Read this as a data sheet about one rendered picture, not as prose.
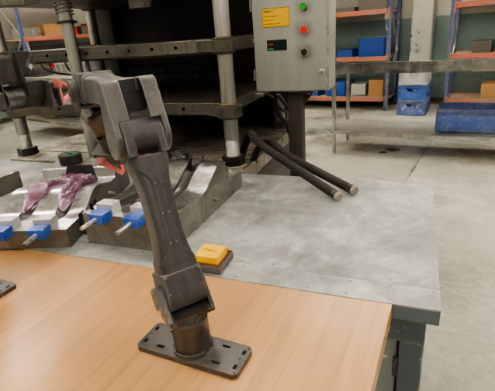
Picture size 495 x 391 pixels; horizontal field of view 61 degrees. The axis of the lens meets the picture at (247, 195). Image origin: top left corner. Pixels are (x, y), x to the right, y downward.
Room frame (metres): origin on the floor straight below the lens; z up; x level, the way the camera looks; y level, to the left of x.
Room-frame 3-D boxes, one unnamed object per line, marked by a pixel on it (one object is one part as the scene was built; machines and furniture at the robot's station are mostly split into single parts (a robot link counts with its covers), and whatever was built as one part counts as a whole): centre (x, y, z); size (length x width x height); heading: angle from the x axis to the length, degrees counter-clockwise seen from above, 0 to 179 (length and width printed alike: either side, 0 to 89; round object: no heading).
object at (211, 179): (1.23, 0.23, 0.87); 0.50 x 0.26 x 0.14; 158
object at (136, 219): (0.96, 0.29, 0.89); 0.13 x 0.05 x 0.05; 158
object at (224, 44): (2.27, 0.43, 1.20); 1.29 x 0.83 x 0.19; 68
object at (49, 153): (2.27, 0.45, 0.76); 1.30 x 0.84 x 0.07; 68
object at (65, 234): (1.29, 0.59, 0.86); 0.50 x 0.26 x 0.11; 175
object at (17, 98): (1.05, 0.56, 1.21); 0.07 x 0.06 x 0.07; 153
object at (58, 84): (1.16, 0.48, 1.20); 0.09 x 0.07 x 0.07; 153
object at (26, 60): (1.11, 0.53, 1.25); 0.07 x 0.06 x 0.11; 63
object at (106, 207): (1.00, 0.39, 0.89); 0.13 x 0.05 x 0.05; 158
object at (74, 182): (1.28, 0.59, 0.90); 0.26 x 0.18 x 0.08; 175
